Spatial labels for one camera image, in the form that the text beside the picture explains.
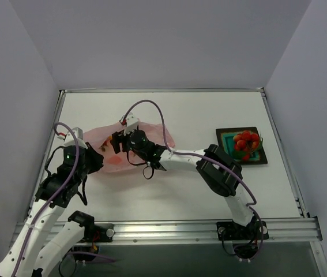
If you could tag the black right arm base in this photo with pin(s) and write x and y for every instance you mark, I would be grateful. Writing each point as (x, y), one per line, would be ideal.
(231, 231)

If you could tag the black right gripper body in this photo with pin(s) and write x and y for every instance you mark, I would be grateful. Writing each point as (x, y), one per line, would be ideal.
(117, 141)

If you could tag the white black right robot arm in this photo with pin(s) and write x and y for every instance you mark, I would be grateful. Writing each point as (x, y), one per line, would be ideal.
(220, 172)

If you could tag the pink plastic bag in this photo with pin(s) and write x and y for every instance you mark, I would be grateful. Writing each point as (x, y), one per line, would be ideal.
(117, 163)

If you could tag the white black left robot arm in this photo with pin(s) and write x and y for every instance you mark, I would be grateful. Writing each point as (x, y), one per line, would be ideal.
(30, 254)

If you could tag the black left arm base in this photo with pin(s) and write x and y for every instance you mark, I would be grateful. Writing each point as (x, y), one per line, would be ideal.
(95, 233)

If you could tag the aluminium front rail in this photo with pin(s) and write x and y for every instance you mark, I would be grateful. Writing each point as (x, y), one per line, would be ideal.
(205, 231)

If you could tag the orange fake fruit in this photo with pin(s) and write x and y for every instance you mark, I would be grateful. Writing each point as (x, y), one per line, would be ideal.
(105, 144)

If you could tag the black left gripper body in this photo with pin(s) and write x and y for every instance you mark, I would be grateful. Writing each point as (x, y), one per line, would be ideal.
(94, 157)

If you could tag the black square plate teal centre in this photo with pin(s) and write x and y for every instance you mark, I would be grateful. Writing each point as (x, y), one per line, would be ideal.
(224, 139)

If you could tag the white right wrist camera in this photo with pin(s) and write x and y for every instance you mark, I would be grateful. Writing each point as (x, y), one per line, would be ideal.
(130, 123)

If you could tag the red fake berry cluster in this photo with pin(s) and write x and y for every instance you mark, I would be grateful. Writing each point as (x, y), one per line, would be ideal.
(248, 147)

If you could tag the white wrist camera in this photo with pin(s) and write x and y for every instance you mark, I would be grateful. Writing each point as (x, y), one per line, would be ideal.
(130, 123)
(75, 137)

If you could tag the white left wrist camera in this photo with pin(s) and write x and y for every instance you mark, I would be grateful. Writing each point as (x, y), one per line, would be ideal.
(75, 137)

